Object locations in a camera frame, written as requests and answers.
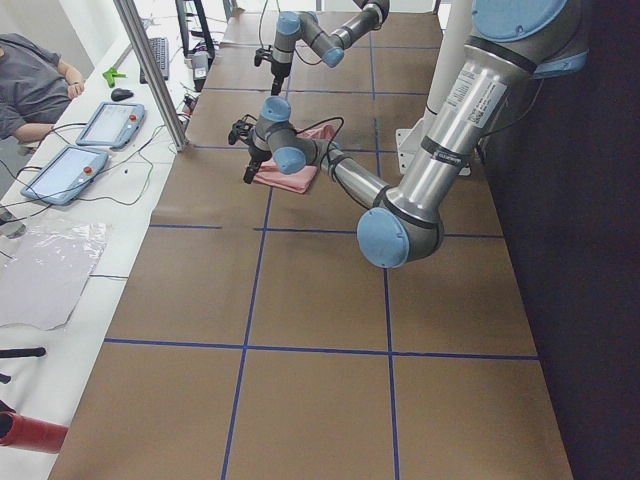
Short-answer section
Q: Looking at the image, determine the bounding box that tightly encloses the left black USB hub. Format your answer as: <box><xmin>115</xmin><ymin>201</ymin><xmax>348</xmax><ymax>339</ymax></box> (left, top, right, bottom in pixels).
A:
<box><xmin>191</xmin><ymin>51</ymin><xmax>210</xmax><ymax>92</ymax></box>

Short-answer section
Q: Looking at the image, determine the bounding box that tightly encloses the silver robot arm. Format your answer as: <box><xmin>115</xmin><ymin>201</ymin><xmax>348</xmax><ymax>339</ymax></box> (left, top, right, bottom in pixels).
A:
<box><xmin>254</xmin><ymin>0</ymin><xmax>390</xmax><ymax>96</ymax></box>
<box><xmin>228</xmin><ymin>1</ymin><xmax>591</xmax><ymax>268</ymax></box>

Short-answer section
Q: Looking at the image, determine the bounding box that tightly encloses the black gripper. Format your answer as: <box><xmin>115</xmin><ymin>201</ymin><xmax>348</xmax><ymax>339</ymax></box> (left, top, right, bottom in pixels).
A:
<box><xmin>243</xmin><ymin>146</ymin><xmax>267</xmax><ymax>184</ymax></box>
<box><xmin>270</xmin><ymin>61</ymin><xmax>291</xmax><ymax>96</ymax></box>

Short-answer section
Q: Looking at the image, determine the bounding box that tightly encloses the pink Snoopy t-shirt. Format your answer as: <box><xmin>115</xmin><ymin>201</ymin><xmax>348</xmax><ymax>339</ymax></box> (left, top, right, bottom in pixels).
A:
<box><xmin>253</xmin><ymin>124</ymin><xmax>335</xmax><ymax>194</ymax></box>

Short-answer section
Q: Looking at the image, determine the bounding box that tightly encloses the clear plastic bag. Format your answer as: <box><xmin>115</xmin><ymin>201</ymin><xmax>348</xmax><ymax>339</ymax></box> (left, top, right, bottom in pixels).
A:
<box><xmin>1</xmin><ymin>218</ymin><xmax>109</xmax><ymax>331</ymax></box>

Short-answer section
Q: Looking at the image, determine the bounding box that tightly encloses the aluminium frame post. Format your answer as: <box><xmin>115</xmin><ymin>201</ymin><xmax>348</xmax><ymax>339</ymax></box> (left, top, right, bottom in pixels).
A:
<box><xmin>113</xmin><ymin>0</ymin><xmax>188</xmax><ymax>152</ymax></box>

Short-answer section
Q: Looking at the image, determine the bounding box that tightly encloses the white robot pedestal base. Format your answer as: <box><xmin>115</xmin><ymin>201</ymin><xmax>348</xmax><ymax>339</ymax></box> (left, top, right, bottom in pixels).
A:
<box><xmin>396</xmin><ymin>0</ymin><xmax>472</xmax><ymax>175</ymax></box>

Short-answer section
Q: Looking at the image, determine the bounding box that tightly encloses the seated person grey shirt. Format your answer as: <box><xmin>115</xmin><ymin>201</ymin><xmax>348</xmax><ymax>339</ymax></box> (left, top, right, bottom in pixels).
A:
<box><xmin>1</xmin><ymin>33</ymin><xmax>85</xmax><ymax>143</ymax></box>

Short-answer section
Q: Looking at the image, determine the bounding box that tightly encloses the red cylinder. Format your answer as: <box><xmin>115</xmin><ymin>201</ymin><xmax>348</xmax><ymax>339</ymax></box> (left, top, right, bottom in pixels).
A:
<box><xmin>1</xmin><ymin>411</ymin><xmax>68</xmax><ymax>454</ymax></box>

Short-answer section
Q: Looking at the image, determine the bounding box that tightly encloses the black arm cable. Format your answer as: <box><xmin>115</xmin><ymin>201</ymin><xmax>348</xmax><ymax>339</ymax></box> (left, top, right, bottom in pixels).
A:
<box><xmin>257</xmin><ymin>0</ymin><xmax>321</xmax><ymax>66</ymax></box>
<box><xmin>294</xmin><ymin>116</ymin><xmax>391</xmax><ymax>211</ymax></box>

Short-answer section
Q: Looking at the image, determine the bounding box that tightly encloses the upper blue teach pendant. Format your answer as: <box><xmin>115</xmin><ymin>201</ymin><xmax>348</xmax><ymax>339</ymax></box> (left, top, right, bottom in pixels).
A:
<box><xmin>75</xmin><ymin>102</ymin><xmax>146</xmax><ymax>149</ymax></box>

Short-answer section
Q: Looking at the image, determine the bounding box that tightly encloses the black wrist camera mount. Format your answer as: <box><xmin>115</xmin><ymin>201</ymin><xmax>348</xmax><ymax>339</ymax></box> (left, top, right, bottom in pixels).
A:
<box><xmin>254</xmin><ymin>45</ymin><xmax>273</xmax><ymax>67</ymax></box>
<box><xmin>228</xmin><ymin>114</ymin><xmax>258</xmax><ymax>145</ymax></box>

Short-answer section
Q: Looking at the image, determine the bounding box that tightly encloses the lower blue teach pendant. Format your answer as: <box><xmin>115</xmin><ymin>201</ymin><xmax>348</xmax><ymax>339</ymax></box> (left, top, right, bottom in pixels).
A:
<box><xmin>21</xmin><ymin>145</ymin><xmax>109</xmax><ymax>206</ymax></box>

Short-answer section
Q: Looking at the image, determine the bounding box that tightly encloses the blue teach pendant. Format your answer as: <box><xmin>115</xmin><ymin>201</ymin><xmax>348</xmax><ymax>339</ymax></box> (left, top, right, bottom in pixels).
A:
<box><xmin>75</xmin><ymin>102</ymin><xmax>146</xmax><ymax>149</ymax></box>
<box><xmin>21</xmin><ymin>145</ymin><xmax>109</xmax><ymax>206</ymax></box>

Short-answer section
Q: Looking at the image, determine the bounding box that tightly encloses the black tripod leg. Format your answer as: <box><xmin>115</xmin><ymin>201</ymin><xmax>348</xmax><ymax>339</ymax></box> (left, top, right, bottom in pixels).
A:
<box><xmin>0</xmin><ymin>347</ymin><xmax>47</xmax><ymax>359</ymax></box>

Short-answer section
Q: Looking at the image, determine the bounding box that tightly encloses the green plastic clamp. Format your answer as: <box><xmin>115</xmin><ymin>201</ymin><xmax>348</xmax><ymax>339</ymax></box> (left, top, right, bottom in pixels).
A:
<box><xmin>102</xmin><ymin>67</ymin><xmax>127</xmax><ymax>89</ymax></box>

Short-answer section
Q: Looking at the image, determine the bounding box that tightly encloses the black computer mouse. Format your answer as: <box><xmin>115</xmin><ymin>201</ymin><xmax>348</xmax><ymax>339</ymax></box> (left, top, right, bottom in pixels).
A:
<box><xmin>110</xmin><ymin>88</ymin><xmax>134</xmax><ymax>102</ymax></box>

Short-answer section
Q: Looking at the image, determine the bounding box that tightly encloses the black keyboard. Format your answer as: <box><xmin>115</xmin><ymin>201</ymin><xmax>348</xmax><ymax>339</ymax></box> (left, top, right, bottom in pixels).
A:
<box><xmin>148</xmin><ymin>37</ymin><xmax>170</xmax><ymax>80</ymax></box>

